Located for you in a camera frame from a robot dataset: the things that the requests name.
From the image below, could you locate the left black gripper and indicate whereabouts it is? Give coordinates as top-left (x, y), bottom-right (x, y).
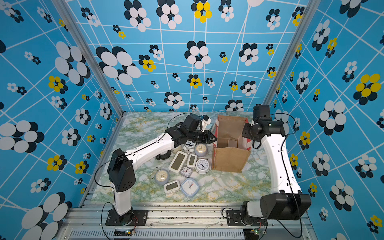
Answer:
top-left (188, 129), bottom-right (219, 143)

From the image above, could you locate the blue mirror clock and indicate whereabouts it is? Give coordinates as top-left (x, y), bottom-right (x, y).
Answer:
top-left (218, 138), bottom-right (238, 148)

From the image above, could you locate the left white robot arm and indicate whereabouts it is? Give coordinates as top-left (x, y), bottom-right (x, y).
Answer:
top-left (107, 113), bottom-right (217, 217)

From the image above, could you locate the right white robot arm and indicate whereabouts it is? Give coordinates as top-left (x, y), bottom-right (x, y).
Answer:
top-left (241, 105), bottom-right (312, 224)

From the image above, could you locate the white bell alarm clock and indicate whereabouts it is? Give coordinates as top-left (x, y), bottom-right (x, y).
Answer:
top-left (183, 145), bottom-right (195, 153)

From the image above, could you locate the grey round beige-face clock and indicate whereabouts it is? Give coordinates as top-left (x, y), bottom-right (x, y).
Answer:
top-left (194, 144), bottom-right (208, 158)

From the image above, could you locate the small white digital clock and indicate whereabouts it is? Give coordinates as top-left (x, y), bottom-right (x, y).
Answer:
top-left (186, 154), bottom-right (198, 169)

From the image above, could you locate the large white digital clock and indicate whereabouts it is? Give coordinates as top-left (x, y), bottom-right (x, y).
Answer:
top-left (168, 151), bottom-right (188, 174)

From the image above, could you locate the white twin-bell alarm clock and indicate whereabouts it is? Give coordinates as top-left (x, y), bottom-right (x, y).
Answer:
top-left (195, 159), bottom-right (210, 175)

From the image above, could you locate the black round alarm clock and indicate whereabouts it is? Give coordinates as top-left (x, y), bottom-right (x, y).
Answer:
top-left (155, 151), bottom-right (171, 161)

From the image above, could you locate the small clear square clock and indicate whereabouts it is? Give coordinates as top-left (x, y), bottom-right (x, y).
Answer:
top-left (180, 166), bottom-right (193, 178)

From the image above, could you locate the light blue square alarm clock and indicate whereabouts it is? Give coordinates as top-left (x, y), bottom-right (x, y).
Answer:
top-left (181, 178), bottom-right (200, 198)

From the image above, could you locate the lowest white digital clock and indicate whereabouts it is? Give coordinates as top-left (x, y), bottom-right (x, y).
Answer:
top-left (164, 180), bottom-right (181, 194)

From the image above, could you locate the right green circuit board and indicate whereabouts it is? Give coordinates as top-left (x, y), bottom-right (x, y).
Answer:
top-left (243, 229), bottom-right (261, 240)

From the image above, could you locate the green circuit board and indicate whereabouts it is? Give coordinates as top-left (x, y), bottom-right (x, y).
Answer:
top-left (243, 229), bottom-right (261, 240)
top-left (114, 229), bottom-right (136, 237)

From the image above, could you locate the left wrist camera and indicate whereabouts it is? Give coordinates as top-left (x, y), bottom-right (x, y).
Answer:
top-left (200, 115), bottom-right (210, 132)

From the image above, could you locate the grey round clock wire handle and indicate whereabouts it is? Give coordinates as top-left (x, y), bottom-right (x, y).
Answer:
top-left (149, 167), bottom-right (170, 186)

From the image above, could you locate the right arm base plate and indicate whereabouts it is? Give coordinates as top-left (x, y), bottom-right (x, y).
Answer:
top-left (225, 209), bottom-right (247, 227)

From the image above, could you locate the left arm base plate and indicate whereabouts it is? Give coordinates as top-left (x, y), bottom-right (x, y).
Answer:
top-left (105, 209), bottom-right (149, 226)

